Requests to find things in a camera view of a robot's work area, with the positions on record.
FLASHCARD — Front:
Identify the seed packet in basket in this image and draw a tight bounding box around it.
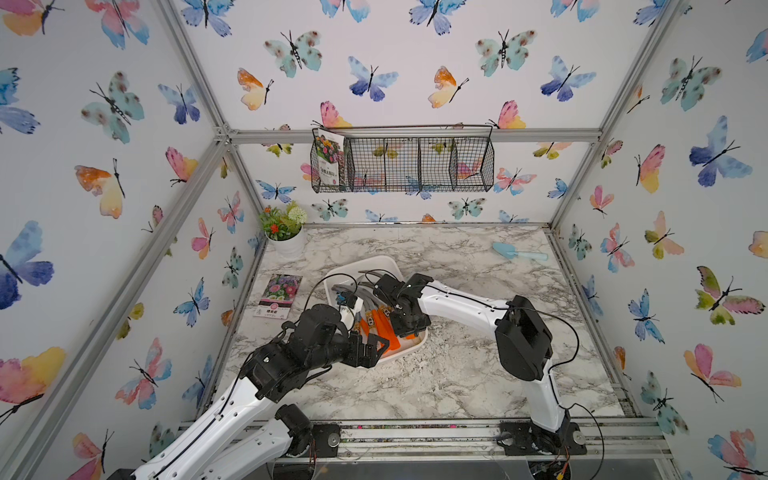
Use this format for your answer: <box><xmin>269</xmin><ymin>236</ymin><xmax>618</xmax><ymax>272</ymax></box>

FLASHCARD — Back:
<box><xmin>314</xmin><ymin>129</ymin><xmax>345</xmax><ymax>187</ymax></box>

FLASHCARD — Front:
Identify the orange handle sickle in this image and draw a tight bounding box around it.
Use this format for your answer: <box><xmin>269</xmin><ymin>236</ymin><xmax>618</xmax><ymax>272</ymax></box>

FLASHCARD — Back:
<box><xmin>358</xmin><ymin>289</ymin><xmax>401</xmax><ymax>354</ymax></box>
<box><xmin>355</xmin><ymin>318</ymin><xmax>371</xmax><ymax>343</ymax></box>

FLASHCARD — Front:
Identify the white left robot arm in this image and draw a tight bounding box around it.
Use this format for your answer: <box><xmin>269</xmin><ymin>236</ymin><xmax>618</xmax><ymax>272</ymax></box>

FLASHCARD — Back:
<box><xmin>113</xmin><ymin>304</ymin><xmax>389</xmax><ymax>479</ymax></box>

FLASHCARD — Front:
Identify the teal plastic garden trowel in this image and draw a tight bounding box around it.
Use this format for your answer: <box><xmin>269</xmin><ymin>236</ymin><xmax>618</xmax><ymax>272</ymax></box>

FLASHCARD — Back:
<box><xmin>492</xmin><ymin>242</ymin><xmax>549</xmax><ymax>262</ymax></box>

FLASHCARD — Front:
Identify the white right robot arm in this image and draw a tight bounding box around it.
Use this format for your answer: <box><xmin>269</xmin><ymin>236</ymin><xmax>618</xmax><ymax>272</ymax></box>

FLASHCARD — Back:
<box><xmin>373</xmin><ymin>274</ymin><xmax>566</xmax><ymax>433</ymax></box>

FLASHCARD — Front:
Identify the potted artificial flower plant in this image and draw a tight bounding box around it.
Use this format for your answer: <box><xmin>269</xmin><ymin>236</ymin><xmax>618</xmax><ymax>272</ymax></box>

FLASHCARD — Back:
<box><xmin>259</xmin><ymin>201</ymin><xmax>308</xmax><ymax>260</ymax></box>

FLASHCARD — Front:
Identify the flower seed packet on table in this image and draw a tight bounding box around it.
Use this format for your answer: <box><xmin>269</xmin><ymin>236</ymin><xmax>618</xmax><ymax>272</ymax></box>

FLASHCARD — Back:
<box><xmin>254</xmin><ymin>274</ymin><xmax>303</xmax><ymax>320</ymax></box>

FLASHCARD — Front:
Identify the white plastic storage tray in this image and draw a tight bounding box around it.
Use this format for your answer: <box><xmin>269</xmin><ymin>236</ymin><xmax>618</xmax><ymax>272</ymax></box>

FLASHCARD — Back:
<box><xmin>322</xmin><ymin>255</ymin><xmax>429</xmax><ymax>364</ymax></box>

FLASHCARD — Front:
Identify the black wire wall basket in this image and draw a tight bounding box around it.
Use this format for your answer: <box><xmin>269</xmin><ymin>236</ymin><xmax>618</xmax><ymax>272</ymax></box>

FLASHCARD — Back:
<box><xmin>310</xmin><ymin>124</ymin><xmax>495</xmax><ymax>194</ymax></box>

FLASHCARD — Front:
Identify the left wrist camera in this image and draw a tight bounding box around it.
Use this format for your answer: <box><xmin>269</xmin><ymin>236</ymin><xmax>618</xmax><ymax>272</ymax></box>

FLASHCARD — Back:
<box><xmin>336</xmin><ymin>290</ymin><xmax>363</xmax><ymax>330</ymax></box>

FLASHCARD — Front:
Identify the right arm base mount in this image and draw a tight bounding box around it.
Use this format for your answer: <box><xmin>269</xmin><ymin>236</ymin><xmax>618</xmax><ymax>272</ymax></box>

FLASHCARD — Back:
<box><xmin>495</xmin><ymin>413</ymin><xmax>587</xmax><ymax>456</ymax></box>

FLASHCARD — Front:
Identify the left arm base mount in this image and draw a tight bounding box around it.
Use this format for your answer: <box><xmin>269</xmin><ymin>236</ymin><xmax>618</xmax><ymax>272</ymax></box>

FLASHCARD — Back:
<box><xmin>260</xmin><ymin>404</ymin><xmax>341</xmax><ymax>458</ymax></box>

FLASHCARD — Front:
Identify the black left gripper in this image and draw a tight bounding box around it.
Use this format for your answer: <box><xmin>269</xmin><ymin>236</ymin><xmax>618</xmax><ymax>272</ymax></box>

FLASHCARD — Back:
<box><xmin>305</xmin><ymin>327</ymin><xmax>389</xmax><ymax>372</ymax></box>

